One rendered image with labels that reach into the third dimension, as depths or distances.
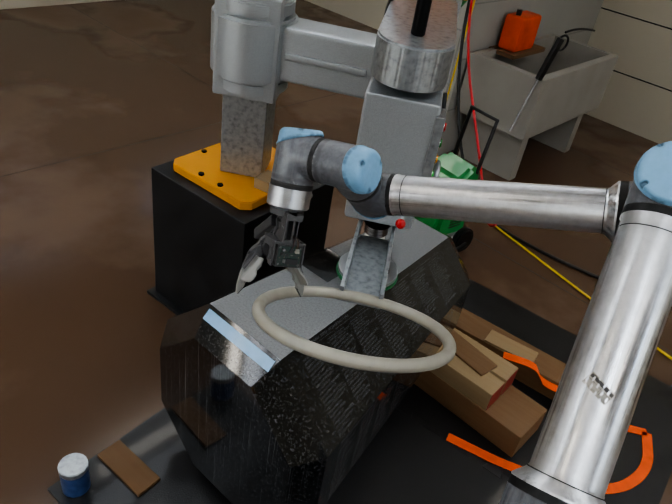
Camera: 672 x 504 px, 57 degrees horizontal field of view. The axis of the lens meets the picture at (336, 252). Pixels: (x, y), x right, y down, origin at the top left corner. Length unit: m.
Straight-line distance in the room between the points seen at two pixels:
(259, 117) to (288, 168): 1.43
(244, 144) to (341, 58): 0.58
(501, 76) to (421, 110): 3.02
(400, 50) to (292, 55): 0.88
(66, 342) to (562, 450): 2.52
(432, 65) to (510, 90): 3.05
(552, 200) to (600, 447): 0.47
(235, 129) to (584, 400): 2.05
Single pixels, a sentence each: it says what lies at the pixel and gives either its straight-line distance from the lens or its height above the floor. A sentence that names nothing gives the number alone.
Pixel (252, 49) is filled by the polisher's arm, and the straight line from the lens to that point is 2.51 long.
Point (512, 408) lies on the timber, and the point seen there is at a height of 0.15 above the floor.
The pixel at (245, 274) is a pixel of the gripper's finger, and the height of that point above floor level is 1.33.
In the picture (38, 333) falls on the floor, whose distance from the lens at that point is 3.22.
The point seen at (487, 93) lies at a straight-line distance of 4.87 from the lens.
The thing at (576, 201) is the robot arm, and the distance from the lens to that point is 1.22.
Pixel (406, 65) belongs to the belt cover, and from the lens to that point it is 1.73.
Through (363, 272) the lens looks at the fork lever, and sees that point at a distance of 1.82.
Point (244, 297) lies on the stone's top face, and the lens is 2.08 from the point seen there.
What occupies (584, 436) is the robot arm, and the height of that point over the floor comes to 1.48.
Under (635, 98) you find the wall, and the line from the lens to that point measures 6.82.
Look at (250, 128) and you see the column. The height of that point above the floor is 1.01.
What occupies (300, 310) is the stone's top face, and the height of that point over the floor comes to 0.81.
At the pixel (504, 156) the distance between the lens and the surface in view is 5.05.
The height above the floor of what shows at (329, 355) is 1.27.
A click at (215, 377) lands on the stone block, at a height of 0.64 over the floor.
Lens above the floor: 2.15
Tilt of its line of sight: 35 degrees down
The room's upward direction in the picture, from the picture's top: 10 degrees clockwise
